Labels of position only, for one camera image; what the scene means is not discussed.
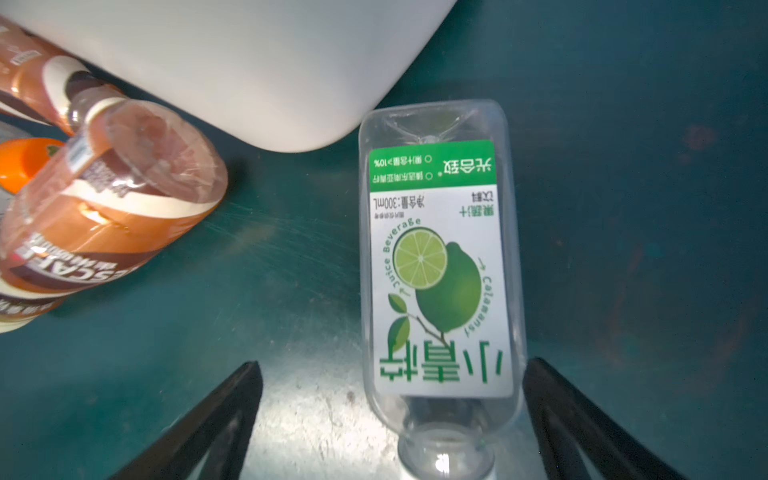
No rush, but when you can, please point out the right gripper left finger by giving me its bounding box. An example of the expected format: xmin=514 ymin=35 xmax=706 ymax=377
xmin=112 ymin=361 xmax=263 ymax=479

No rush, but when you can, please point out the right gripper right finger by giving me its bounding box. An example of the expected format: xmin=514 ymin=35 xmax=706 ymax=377
xmin=523 ymin=358 xmax=683 ymax=479

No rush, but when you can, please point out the brown bottle white cap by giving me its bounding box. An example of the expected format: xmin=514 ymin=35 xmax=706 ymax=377
xmin=1 ymin=100 xmax=228 ymax=332

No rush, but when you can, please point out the clear bottle lime label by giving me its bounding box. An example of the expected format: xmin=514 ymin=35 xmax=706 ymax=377
xmin=358 ymin=99 xmax=527 ymax=479

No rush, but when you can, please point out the clear bottle orange label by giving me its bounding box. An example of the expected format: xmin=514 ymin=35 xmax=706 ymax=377
xmin=1 ymin=122 xmax=64 ymax=215

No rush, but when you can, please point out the brown label bottle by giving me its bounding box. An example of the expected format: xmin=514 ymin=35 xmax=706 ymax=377
xmin=1 ymin=17 xmax=127 ymax=136

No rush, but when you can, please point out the white plastic waste bin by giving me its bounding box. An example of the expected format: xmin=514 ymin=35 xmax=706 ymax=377
xmin=1 ymin=1 xmax=452 ymax=153

